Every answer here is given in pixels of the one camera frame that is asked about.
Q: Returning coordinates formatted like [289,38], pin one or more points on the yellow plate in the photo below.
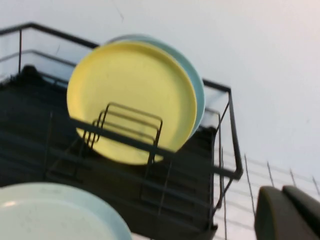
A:
[130,85]

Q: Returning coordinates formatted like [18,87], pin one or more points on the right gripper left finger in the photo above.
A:
[275,217]

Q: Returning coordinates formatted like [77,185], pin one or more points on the mint green plate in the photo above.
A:
[62,215]

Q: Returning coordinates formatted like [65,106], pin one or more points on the white black-grid tablecloth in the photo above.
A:
[237,215]

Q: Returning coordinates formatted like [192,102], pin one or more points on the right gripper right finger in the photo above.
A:
[306,205]

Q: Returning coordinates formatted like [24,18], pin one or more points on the light blue plate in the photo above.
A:
[193,85]

